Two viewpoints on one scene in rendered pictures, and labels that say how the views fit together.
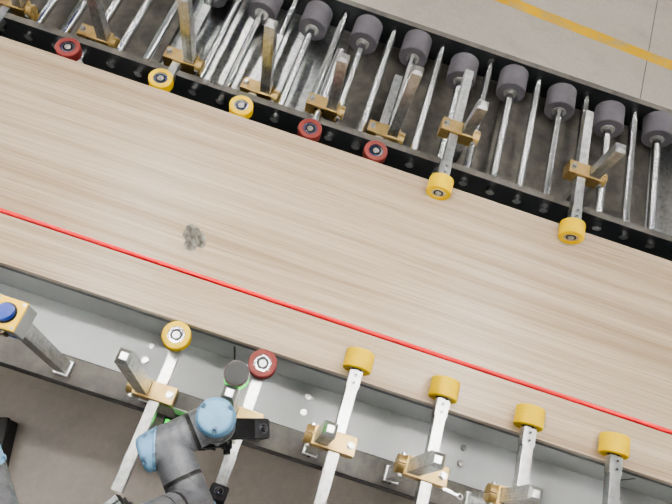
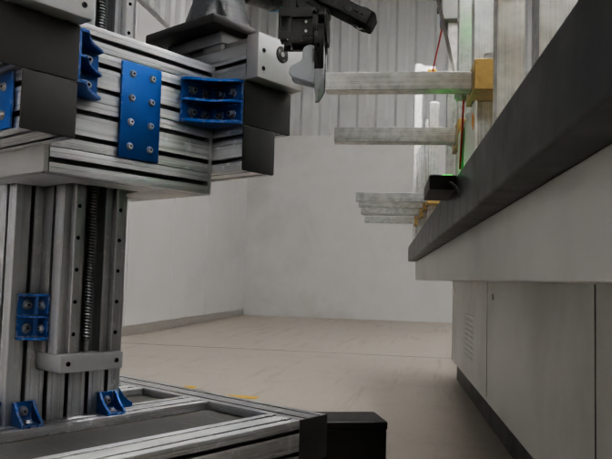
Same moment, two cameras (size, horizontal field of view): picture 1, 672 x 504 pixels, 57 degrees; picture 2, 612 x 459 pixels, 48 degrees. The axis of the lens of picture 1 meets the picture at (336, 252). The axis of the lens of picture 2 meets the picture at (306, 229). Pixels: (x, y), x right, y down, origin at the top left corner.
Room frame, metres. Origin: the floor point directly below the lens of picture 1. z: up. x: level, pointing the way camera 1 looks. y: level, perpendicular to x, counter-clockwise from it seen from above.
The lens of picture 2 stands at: (0.15, -1.06, 0.52)
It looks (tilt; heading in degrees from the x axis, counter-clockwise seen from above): 4 degrees up; 99
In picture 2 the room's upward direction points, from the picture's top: 2 degrees clockwise
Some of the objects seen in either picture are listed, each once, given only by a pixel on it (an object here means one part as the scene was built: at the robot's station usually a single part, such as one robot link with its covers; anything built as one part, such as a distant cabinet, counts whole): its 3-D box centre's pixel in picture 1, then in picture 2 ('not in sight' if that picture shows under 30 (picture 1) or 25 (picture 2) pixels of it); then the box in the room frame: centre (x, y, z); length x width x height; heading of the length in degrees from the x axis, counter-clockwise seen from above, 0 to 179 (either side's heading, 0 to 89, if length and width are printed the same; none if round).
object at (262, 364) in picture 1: (262, 367); not in sight; (0.41, 0.08, 0.85); 0.08 x 0.08 x 0.11
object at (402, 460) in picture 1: (420, 470); not in sight; (0.28, -0.41, 0.95); 0.14 x 0.06 x 0.05; 92
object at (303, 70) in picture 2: not in sight; (306, 72); (-0.03, 0.05, 0.86); 0.06 x 0.03 x 0.09; 2
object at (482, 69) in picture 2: (238, 416); (486, 86); (0.26, 0.09, 0.85); 0.14 x 0.06 x 0.05; 92
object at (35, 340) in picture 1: (42, 348); (453, 114); (0.24, 0.63, 0.93); 0.05 x 0.05 x 0.45; 2
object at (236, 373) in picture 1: (236, 383); not in sight; (0.31, 0.12, 1.04); 0.06 x 0.06 x 0.22; 2
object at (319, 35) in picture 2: not in sight; (319, 44); (-0.01, 0.05, 0.91); 0.05 x 0.02 x 0.09; 92
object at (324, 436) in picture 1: (318, 441); (508, 18); (0.27, -0.13, 0.87); 0.04 x 0.04 x 0.48; 2
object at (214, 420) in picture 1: (215, 420); not in sight; (0.17, 0.11, 1.31); 0.09 x 0.08 x 0.11; 135
